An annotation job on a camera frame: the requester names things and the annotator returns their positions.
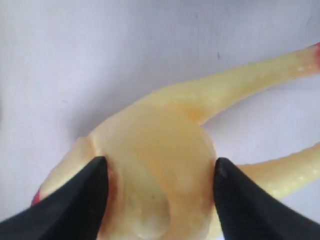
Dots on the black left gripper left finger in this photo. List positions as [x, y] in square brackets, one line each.
[73, 212]

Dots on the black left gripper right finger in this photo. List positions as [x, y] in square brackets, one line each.
[247, 212]

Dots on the headless yellow chicken body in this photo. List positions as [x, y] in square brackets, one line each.
[161, 161]

